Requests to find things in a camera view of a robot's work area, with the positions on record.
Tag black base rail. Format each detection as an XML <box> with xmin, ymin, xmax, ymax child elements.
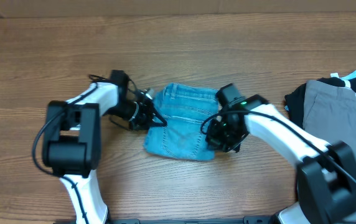
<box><xmin>107</xmin><ymin>215</ymin><xmax>272</xmax><ymax>224</ymax></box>

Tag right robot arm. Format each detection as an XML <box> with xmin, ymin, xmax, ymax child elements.
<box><xmin>200</xmin><ymin>83</ymin><xmax>356</xmax><ymax>224</ymax></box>

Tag grey trousers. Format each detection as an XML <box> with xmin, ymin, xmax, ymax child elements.
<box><xmin>302</xmin><ymin>80</ymin><xmax>356</xmax><ymax>158</ymax></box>

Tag black garment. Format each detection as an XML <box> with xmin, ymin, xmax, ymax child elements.
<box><xmin>284</xmin><ymin>77</ymin><xmax>356</xmax><ymax>128</ymax></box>

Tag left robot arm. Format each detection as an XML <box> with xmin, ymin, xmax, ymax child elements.
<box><xmin>35</xmin><ymin>70</ymin><xmax>167</xmax><ymax>223</ymax></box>

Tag light blue denim jeans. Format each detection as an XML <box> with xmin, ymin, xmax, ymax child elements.
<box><xmin>144</xmin><ymin>83</ymin><xmax>218</xmax><ymax>161</ymax></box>

